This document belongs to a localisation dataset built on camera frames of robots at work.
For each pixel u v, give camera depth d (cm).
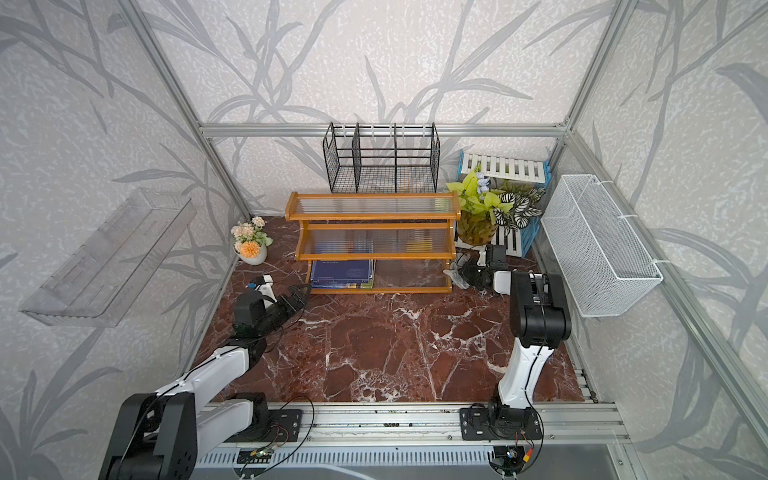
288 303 77
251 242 99
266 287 79
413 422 75
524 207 89
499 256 85
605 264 62
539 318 52
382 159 106
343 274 99
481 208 92
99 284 65
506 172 96
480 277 89
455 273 98
